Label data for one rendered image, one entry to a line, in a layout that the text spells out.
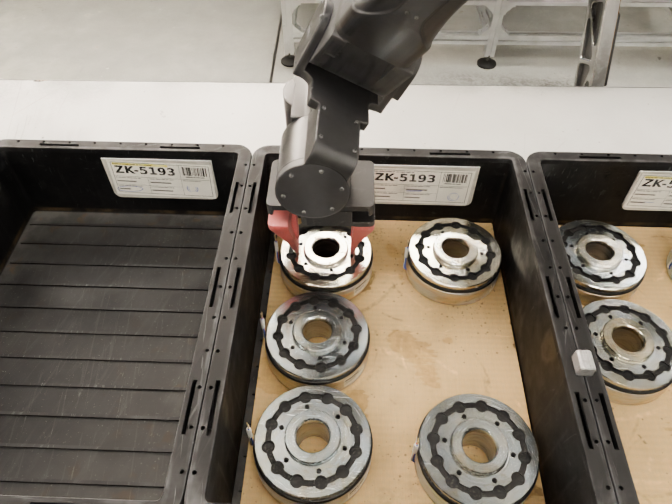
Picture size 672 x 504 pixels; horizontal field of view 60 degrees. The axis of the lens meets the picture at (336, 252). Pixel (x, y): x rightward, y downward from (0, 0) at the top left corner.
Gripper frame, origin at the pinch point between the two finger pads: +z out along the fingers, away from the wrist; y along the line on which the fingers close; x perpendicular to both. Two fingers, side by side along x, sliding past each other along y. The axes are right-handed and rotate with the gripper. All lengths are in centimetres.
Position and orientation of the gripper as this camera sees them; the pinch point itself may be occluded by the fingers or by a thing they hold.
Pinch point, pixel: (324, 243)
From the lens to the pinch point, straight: 63.0
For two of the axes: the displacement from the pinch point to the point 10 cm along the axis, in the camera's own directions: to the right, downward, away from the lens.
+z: 0.2, 6.4, 7.7
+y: 10.0, 0.2, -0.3
